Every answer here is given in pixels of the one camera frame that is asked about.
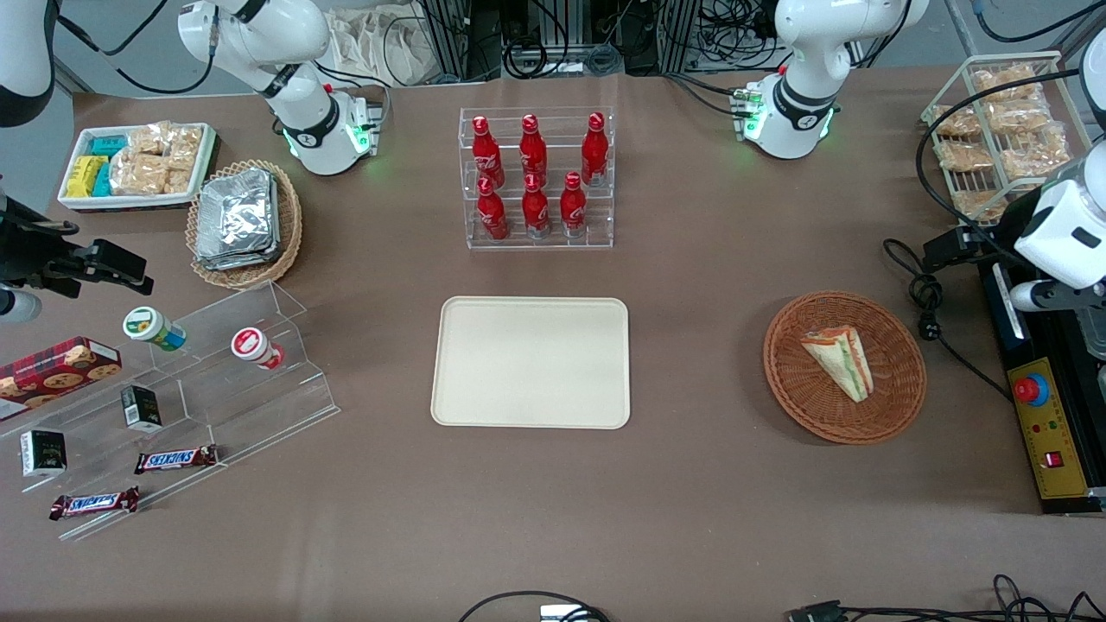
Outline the brown snickers bar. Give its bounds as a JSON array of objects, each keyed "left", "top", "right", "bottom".
[
  {"left": 134, "top": 445, "right": 219, "bottom": 475},
  {"left": 49, "top": 486, "right": 141, "bottom": 521}
]

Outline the beige plastic tray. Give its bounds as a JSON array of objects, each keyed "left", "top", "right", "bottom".
[{"left": 430, "top": 296, "right": 632, "bottom": 430}]

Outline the clear acrylic stepped display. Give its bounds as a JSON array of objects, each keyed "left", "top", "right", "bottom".
[{"left": 0, "top": 281, "right": 342, "bottom": 543}]

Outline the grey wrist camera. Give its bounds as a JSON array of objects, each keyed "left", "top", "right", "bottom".
[
  {"left": 0, "top": 289, "right": 42, "bottom": 325},
  {"left": 1011, "top": 281, "right": 1106, "bottom": 314}
]

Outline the black cable with white plug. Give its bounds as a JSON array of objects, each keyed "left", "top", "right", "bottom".
[{"left": 456, "top": 590, "right": 610, "bottom": 622}]

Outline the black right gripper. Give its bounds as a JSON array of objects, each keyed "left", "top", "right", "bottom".
[{"left": 0, "top": 197, "right": 155, "bottom": 299}]

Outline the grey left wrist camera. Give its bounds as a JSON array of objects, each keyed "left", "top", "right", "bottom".
[{"left": 1011, "top": 281, "right": 1106, "bottom": 314}]

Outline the coiled black cable bundle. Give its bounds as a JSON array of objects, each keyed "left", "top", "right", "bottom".
[{"left": 501, "top": 35, "right": 623, "bottom": 80}]

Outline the white fabric bag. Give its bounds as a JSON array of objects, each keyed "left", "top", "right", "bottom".
[{"left": 324, "top": 7, "right": 442, "bottom": 87}]

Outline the white rectangular snack tray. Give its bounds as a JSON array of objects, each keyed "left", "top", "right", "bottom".
[{"left": 57, "top": 123, "right": 217, "bottom": 213}]

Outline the red cola bottle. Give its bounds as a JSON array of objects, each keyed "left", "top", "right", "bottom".
[
  {"left": 476, "top": 177, "right": 510, "bottom": 241},
  {"left": 521, "top": 173, "right": 551, "bottom": 240},
  {"left": 519, "top": 114, "right": 549, "bottom": 182},
  {"left": 560, "top": 171, "right": 588, "bottom": 238},
  {"left": 472, "top": 116, "right": 505, "bottom": 187},
  {"left": 581, "top": 112, "right": 609, "bottom": 187}
]

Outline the aluminium frame post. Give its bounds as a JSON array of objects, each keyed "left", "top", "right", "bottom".
[
  {"left": 657, "top": 0, "right": 702, "bottom": 74},
  {"left": 422, "top": 0, "right": 472, "bottom": 80}
]

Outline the clear acrylic bottle rack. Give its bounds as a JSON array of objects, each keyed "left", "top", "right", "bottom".
[{"left": 459, "top": 106, "right": 616, "bottom": 251}]

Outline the black cable with black connector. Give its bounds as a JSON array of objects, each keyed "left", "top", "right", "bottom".
[{"left": 786, "top": 574, "right": 1106, "bottom": 622}]

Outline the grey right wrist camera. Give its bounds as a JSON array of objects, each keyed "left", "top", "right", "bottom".
[{"left": 0, "top": 289, "right": 42, "bottom": 325}]

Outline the black yellow control box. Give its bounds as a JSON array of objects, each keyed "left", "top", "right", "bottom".
[{"left": 976, "top": 251, "right": 1106, "bottom": 517}]

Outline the clear plastic container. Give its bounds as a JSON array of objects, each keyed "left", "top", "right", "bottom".
[{"left": 1076, "top": 307, "right": 1106, "bottom": 362}]

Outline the small black carton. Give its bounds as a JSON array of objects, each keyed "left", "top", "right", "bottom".
[
  {"left": 20, "top": 429, "right": 68, "bottom": 479},
  {"left": 120, "top": 385, "right": 163, "bottom": 433}
]

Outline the bagged fried snack pack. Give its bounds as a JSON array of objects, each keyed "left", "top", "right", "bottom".
[
  {"left": 998, "top": 125, "right": 1072, "bottom": 178},
  {"left": 933, "top": 140, "right": 995, "bottom": 172},
  {"left": 950, "top": 188, "right": 1007, "bottom": 221},
  {"left": 929, "top": 104, "right": 986, "bottom": 139},
  {"left": 972, "top": 65, "right": 1042, "bottom": 96},
  {"left": 985, "top": 99, "right": 1051, "bottom": 135}
]

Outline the yellow snack pack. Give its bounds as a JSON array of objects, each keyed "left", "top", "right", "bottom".
[{"left": 66, "top": 155, "right": 109, "bottom": 198}]

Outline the silver foil pack stack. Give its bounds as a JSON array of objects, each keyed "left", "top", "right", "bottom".
[{"left": 194, "top": 168, "right": 282, "bottom": 270}]

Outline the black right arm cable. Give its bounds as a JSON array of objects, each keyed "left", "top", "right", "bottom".
[{"left": 54, "top": 0, "right": 217, "bottom": 96}]

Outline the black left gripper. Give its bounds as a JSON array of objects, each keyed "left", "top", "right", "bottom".
[{"left": 923, "top": 225, "right": 1025, "bottom": 274}]

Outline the triangular sandwich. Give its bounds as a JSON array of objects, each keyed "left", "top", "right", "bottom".
[{"left": 800, "top": 325, "right": 874, "bottom": 404}]

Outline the white wire rack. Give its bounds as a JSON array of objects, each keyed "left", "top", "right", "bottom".
[{"left": 920, "top": 50, "right": 1094, "bottom": 236}]

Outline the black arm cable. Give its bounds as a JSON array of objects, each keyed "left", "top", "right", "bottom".
[
  {"left": 914, "top": 67, "right": 1085, "bottom": 256},
  {"left": 54, "top": 0, "right": 217, "bottom": 96}
]

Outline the green lid drink cup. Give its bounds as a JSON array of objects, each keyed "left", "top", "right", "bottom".
[{"left": 122, "top": 306, "right": 188, "bottom": 352}]

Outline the light oval wicker basket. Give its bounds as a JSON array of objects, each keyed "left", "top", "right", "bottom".
[{"left": 186, "top": 159, "right": 303, "bottom": 290}]

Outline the red cookie box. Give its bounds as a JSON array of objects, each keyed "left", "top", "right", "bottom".
[{"left": 0, "top": 336, "right": 123, "bottom": 422}]

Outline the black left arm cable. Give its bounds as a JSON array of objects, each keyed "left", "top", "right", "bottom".
[{"left": 914, "top": 67, "right": 1085, "bottom": 256}]

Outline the brown round wicker basket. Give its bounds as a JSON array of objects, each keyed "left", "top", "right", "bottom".
[{"left": 763, "top": 291, "right": 928, "bottom": 446}]

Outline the red lid drink cup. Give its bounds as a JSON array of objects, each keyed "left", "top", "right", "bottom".
[{"left": 231, "top": 327, "right": 285, "bottom": 371}]

